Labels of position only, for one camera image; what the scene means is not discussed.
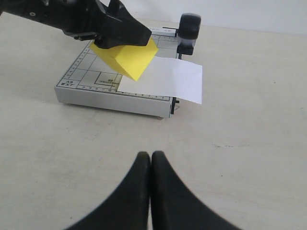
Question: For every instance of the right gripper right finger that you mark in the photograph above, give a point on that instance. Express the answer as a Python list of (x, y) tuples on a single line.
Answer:
[(174, 206)]

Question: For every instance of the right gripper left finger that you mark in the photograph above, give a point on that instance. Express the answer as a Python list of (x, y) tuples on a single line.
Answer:
[(127, 207)]

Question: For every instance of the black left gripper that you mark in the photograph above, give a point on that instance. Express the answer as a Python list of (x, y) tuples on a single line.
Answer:
[(109, 26)]

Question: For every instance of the yellow cube block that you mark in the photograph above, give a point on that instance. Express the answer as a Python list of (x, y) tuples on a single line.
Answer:
[(130, 61)]

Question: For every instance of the white paper sheet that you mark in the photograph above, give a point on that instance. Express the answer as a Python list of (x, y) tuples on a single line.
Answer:
[(170, 77)]

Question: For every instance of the black cutter blade arm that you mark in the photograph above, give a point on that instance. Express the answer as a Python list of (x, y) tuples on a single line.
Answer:
[(188, 32)]

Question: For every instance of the grey paper cutter base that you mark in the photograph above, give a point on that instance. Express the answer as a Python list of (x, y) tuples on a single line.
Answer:
[(90, 82)]

